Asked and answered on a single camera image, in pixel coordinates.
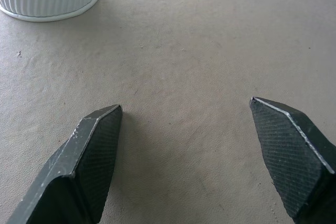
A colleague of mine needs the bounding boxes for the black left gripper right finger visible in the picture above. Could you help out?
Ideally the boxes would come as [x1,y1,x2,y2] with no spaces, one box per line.
[249,96,336,224]

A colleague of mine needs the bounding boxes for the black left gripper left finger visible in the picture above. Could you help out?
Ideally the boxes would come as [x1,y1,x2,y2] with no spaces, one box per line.
[4,104,123,224]

